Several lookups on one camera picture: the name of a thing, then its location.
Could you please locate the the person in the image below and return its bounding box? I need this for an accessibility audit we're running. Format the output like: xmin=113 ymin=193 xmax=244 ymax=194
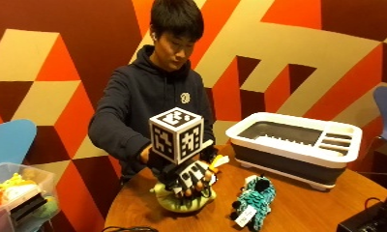
xmin=88 ymin=0 xmax=216 ymax=185

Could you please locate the round green plush toy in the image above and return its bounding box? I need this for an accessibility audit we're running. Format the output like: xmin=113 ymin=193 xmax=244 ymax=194
xmin=31 ymin=195 xmax=59 ymax=219

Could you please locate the black electronic device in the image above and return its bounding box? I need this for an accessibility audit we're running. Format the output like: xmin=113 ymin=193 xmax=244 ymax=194
xmin=334 ymin=191 xmax=387 ymax=232

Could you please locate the yellow plush toy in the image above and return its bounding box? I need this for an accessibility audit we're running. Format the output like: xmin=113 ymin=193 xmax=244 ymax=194
xmin=0 ymin=172 xmax=37 ymax=192

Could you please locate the teal patterned plush toy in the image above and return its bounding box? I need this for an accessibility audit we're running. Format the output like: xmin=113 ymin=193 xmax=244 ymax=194
xmin=228 ymin=174 xmax=277 ymax=232

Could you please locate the green soft toy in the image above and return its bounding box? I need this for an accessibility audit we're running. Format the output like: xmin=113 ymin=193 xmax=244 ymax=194
xmin=148 ymin=180 xmax=217 ymax=214

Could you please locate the white paper tag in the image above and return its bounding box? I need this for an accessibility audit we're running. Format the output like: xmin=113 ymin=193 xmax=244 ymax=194
xmin=233 ymin=205 xmax=258 ymax=228

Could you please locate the white grey dish rack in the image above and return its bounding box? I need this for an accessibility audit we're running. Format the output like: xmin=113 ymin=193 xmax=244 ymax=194
xmin=224 ymin=111 xmax=364 ymax=192

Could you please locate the white marker cube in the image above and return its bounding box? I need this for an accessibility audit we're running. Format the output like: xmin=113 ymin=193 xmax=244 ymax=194
xmin=148 ymin=106 xmax=205 ymax=165

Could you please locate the light blue chair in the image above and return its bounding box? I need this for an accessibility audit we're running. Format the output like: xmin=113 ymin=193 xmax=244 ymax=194
xmin=0 ymin=119 xmax=39 ymax=169

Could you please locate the yellow orange soft toy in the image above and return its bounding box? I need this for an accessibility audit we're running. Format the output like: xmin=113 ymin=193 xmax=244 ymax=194
xmin=208 ymin=154 xmax=231 ymax=175

